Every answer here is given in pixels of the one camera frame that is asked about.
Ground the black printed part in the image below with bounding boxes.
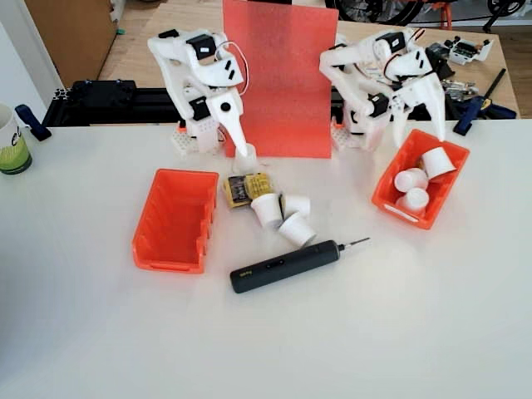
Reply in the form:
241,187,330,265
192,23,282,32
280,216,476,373
427,42,456,80

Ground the orange plastic bin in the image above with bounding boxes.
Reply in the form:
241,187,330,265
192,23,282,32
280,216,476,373
131,168,220,276

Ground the black aluminium rail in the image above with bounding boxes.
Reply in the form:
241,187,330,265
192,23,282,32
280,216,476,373
41,82,466,126

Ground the blue lid coffee pod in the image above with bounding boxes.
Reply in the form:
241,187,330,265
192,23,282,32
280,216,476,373
282,193,312,217

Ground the red foam sheet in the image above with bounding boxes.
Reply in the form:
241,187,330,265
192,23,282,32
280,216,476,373
223,0,340,160

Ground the dark grey electric screwdriver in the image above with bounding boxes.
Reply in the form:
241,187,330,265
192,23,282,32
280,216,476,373
229,237,371,295

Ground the orange bin with white label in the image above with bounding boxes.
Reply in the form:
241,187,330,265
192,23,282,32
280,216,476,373
371,128,470,231

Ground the white and green mug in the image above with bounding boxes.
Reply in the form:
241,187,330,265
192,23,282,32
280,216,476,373
0,101,33,175

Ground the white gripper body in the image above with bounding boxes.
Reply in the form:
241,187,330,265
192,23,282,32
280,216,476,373
206,89,246,128
388,74,444,118

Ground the blue clamp with black bar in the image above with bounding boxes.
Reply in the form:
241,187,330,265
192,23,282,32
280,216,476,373
451,68,516,135

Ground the black bicycle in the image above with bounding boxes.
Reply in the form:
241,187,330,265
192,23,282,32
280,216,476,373
334,0,441,26

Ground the white coffee pod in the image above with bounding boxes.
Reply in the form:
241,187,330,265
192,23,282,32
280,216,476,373
394,186,431,214
419,145,457,180
231,144,259,172
250,193,286,229
277,211,317,247
393,167,429,195

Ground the white fixed gripper finger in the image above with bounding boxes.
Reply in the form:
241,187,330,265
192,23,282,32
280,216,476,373
425,97,447,144
224,120,257,160

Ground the blue clamp handle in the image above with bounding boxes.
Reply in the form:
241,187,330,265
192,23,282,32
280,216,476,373
15,104,52,141

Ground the white moving gripper finger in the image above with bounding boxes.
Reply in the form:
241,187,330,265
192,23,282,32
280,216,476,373
390,107,411,149

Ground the yellow and black packet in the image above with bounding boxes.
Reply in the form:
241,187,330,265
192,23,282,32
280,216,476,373
223,171,272,211

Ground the silver metal clamp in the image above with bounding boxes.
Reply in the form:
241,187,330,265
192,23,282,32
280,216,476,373
440,79,479,101

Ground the white device with circuit board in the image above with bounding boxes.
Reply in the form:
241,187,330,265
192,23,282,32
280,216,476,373
442,36,495,66

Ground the orange stand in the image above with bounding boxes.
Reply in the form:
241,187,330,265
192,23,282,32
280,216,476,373
438,0,455,30

